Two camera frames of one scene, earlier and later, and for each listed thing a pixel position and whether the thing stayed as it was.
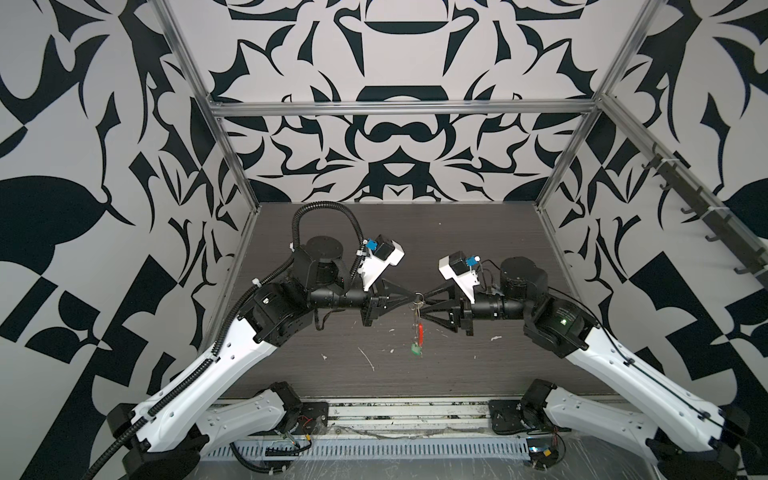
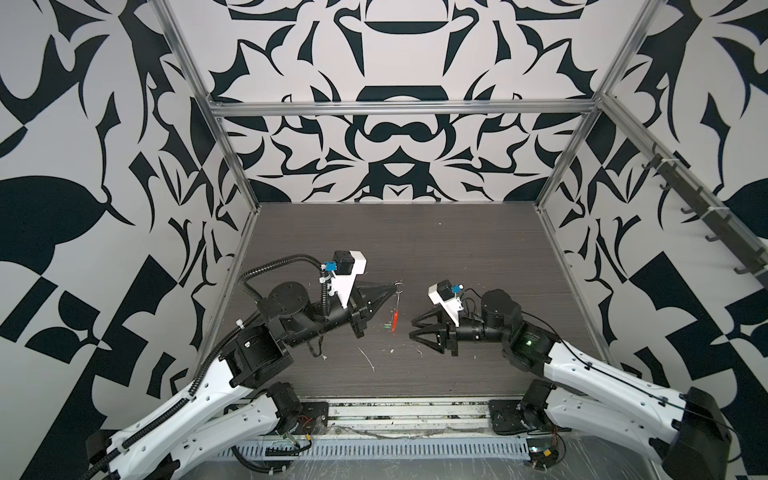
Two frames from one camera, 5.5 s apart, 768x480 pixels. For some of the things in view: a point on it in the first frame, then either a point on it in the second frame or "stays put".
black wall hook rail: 724,228 stays put
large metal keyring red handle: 419,325 to 395,316
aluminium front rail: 409,417 stays put
